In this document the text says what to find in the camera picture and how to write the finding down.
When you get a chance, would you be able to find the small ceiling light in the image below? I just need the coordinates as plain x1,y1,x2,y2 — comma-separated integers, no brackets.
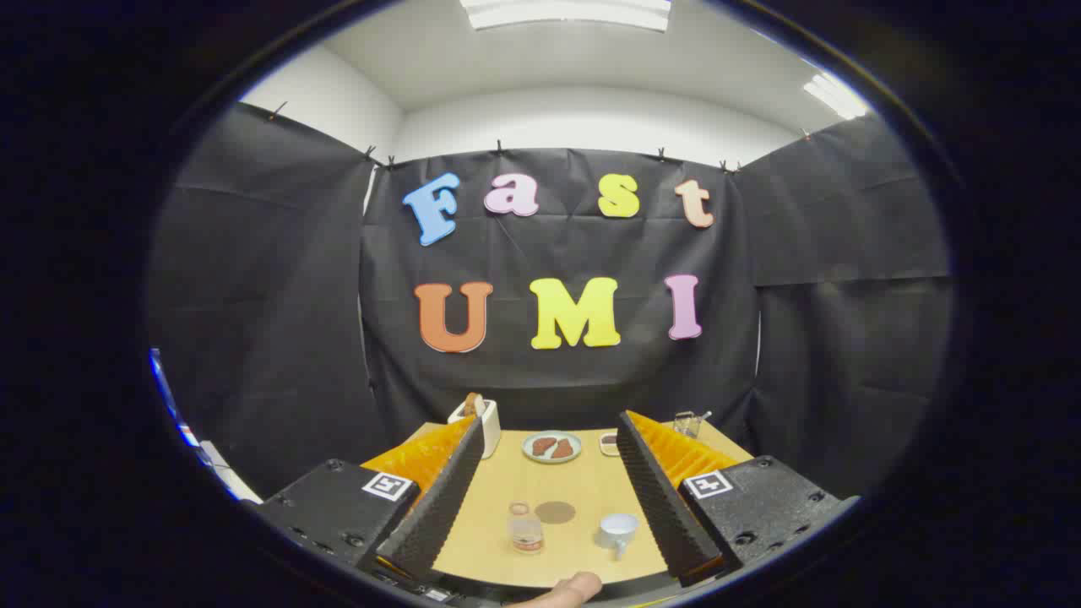
802,73,869,121

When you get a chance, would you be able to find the black backdrop cloth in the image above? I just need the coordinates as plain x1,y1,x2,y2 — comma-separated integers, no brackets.
148,103,953,499

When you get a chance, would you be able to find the white square container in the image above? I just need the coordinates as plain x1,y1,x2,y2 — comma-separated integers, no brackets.
448,399,502,459

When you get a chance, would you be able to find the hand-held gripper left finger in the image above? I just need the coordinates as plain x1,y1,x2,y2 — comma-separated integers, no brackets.
245,414,486,588

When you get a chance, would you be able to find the clear plastic juice bottle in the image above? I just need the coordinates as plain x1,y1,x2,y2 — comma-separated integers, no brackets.
508,502,545,555

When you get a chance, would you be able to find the round grey plate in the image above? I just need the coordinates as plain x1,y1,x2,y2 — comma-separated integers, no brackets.
522,431,583,464

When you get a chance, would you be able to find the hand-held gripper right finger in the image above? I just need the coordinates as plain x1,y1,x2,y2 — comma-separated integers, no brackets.
617,410,861,588

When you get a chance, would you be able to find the white cup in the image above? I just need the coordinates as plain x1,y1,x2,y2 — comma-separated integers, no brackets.
598,513,640,560

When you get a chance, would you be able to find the wooden table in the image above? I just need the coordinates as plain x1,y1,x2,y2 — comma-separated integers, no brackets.
376,420,755,589

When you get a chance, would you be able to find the long ceiling light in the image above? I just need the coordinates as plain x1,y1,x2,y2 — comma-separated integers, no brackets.
460,0,672,33

